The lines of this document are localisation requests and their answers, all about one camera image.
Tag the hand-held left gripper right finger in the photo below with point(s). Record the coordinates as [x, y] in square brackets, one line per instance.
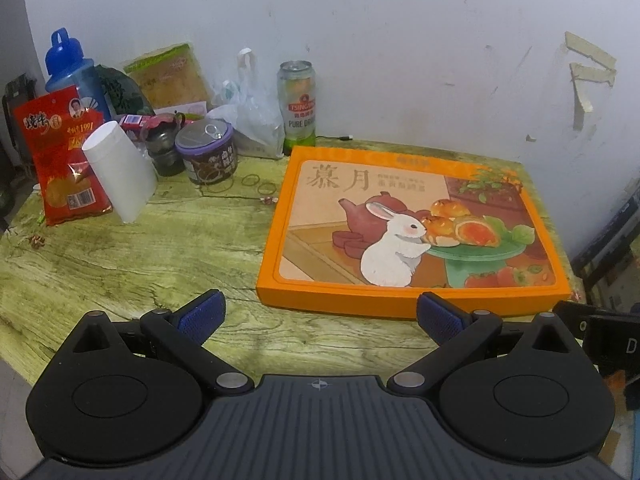
[440, 317]

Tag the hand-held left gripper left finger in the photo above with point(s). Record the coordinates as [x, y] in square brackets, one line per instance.
[202, 312]

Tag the orange gift box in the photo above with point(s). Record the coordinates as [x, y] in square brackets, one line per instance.
[325, 210]

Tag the tan rubber band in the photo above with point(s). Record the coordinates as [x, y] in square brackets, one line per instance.
[242, 179]
[258, 189]
[217, 193]

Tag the purple-lidded food can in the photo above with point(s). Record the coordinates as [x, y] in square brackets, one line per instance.
[205, 160]

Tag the dark glass jar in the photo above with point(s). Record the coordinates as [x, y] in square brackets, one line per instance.
[162, 147]

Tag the white plastic bag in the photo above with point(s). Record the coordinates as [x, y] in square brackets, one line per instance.
[255, 120]

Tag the red pink small box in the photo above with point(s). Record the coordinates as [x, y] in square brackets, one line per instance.
[132, 122]

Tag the white card with pink circle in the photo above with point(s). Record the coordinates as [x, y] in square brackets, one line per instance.
[187, 108]

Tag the red snack packet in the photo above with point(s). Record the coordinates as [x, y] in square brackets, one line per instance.
[55, 160]

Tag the green silver beer can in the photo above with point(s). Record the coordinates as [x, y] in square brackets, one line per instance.
[298, 110]

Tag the bent beige tape strip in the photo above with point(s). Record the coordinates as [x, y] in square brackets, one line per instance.
[582, 105]

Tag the dark green packet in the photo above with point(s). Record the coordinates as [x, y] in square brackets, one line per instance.
[120, 90]

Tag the yellow dried food packet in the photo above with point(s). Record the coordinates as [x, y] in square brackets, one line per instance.
[170, 75]

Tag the blue water bottle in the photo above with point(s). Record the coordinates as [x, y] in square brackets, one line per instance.
[70, 65]

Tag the straight beige tape strip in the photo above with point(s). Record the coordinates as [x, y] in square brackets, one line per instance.
[590, 51]

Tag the dark frame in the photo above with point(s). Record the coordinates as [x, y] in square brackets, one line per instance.
[20, 105]

